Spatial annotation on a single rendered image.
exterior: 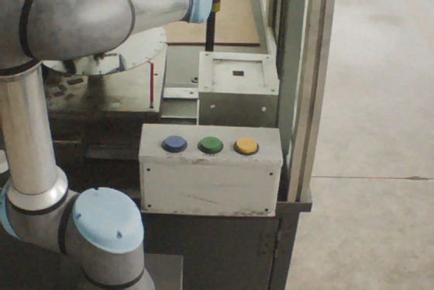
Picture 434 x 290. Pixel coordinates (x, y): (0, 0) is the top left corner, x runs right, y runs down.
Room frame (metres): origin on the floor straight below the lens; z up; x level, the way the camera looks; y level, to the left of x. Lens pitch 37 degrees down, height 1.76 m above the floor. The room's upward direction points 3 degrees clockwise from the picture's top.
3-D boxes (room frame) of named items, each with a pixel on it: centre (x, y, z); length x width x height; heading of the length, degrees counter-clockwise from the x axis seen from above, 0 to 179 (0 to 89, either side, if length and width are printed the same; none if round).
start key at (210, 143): (1.13, 0.02, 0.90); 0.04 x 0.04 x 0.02
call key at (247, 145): (1.13, -0.05, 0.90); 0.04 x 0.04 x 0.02
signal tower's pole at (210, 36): (1.61, 0.04, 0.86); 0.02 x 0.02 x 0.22
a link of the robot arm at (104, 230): (0.84, 0.18, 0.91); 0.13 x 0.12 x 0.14; 74
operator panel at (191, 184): (1.14, 0.02, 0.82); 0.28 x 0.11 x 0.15; 92
